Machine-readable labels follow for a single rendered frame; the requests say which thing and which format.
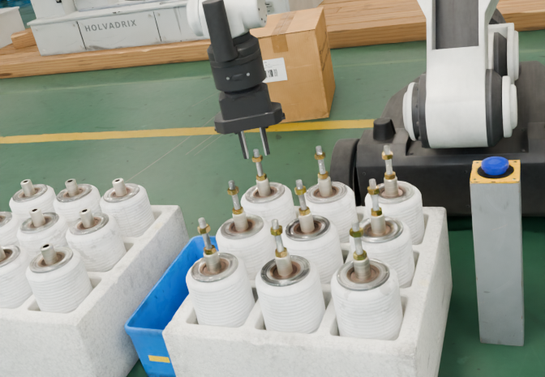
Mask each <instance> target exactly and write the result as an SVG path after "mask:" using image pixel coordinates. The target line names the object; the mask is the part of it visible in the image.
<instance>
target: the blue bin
mask: <svg viewBox="0 0 545 377"><path fill-rule="evenodd" d="M209 237H210V240H211V243H212V245H214V246H215V247H216V249H217V252H218V251H219V249H218V245H217V240H216V236H209ZM204 247H205V244H204V239H203V236H195V237H193V238H191V239H190V241H189V242H188V243H187V244H186V245H185V246H184V248H183V249H182V251H181V252H180V253H179V254H178V256H177V257H176V259H175V260H174V261H173V263H172V264H171V265H170V266H169V267H168V269H167V270H166V271H165V273H164V274H163V275H162V277H161V278H160V279H159V281H158V282H157V283H156V284H155V285H154V286H153V288H152V289H151V291H150V292H149V293H148V295H147V296H146V297H145V299H144V300H143V301H142V302H141V303H140V305H139V306H138V307H137V309H136V310H135V311H134V313H133V314H132V315H131V317H130V318H129V319H128V320H127V321H126V323H125V325H124V328H125V331H126V333H127V335H129V336H130V337H131V340H132V342H133V344H134V346H135V349H136V352H137V354H138V355H139V359H140V361H141V363H142V365H143V367H144V370H145V372H146V374H147V376H148V377H176V374H175V371H174V367H173V364H172V362H171V359H170V355H169V352H168V349H167V347H166V344H165V340H164V337H163V335H162V332H163V331H164V329H165V328H166V326H167V325H168V323H169V322H171V320H172V318H173V317H174V315H175V313H176V312H177V310H178V309H179V307H180V306H181V305H182V303H183V302H184V301H185V299H186V298H187V296H188V294H189V289H188V287H187V283H186V277H187V273H188V271H189V270H190V268H191V267H192V266H193V264H194V263H195V262H196V261H197V260H199V259H201V258H203V257H204V250H203V249H204Z"/></svg>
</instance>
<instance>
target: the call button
mask: <svg viewBox="0 0 545 377"><path fill-rule="evenodd" d="M481 168H482V169H483V170H484V172H485V173H486V174H490V175H499V174H503V173H505V172H506V169H508V168H509V161H508V160H507V159H505V158H503V157H501V156H491V157H488V158H486V159H484V160H483V161H482V162H481Z"/></svg>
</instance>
